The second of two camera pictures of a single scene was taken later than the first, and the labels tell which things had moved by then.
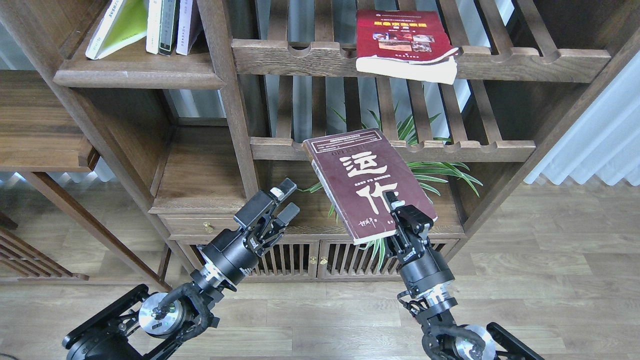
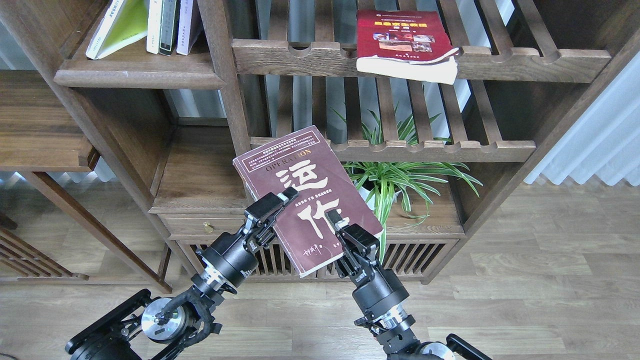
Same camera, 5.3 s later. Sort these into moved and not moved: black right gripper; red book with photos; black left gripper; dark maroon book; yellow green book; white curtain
Moved: dark maroon book; black right gripper
Not moved: black left gripper; white curtain; yellow green book; red book with photos
